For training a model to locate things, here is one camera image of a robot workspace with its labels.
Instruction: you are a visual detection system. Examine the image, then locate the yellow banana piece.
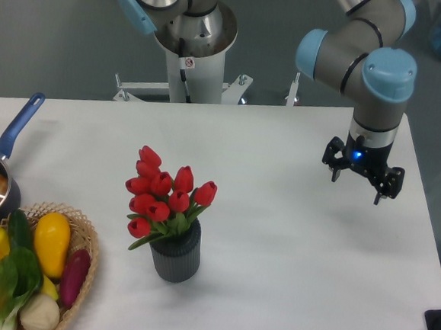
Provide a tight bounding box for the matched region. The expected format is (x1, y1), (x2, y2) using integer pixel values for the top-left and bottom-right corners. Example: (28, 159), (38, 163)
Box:
(40, 275), (59, 301)

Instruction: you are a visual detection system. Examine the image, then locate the dark grey ribbed vase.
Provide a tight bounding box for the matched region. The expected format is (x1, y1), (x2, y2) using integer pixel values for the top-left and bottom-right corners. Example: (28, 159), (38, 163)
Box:
(150, 219), (202, 284)

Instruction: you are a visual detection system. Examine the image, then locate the yellow squash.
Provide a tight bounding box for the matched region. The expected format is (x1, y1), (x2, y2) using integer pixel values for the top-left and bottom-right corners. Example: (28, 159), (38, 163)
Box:
(34, 212), (71, 280)

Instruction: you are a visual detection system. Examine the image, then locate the white garlic bulb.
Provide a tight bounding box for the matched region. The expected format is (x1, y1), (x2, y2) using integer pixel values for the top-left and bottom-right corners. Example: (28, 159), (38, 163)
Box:
(19, 293), (60, 330)

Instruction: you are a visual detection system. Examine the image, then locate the dark green cucumber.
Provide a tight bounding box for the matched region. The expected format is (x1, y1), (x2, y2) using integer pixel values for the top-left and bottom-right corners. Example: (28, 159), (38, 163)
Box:
(8, 210), (34, 250)

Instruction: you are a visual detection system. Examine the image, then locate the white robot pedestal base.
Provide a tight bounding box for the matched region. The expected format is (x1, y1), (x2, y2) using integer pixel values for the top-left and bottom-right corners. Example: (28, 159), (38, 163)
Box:
(114, 0), (253, 104)

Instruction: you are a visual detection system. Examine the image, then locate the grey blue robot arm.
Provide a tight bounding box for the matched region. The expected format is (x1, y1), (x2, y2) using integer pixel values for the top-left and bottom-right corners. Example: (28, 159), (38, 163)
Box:
(117, 0), (417, 198)

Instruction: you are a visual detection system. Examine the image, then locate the green bok choy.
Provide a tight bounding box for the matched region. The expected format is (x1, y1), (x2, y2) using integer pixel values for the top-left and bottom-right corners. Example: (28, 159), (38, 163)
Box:
(0, 247), (43, 330)

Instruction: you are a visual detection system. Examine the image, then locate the red tulip bouquet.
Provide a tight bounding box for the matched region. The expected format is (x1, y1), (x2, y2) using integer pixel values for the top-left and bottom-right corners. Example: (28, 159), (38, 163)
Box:
(125, 146), (218, 251)

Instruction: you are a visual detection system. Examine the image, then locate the woven wicker basket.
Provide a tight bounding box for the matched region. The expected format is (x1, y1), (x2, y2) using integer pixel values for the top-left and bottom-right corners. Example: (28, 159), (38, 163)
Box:
(0, 203), (99, 330)

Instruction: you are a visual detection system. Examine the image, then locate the purple eggplant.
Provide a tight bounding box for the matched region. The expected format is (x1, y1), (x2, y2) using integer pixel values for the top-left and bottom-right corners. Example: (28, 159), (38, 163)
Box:
(59, 249), (91, 308)

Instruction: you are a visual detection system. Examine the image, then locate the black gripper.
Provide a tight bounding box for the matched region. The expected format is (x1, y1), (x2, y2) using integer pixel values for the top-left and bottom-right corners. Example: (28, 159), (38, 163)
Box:
(321, 135), (405, 206)

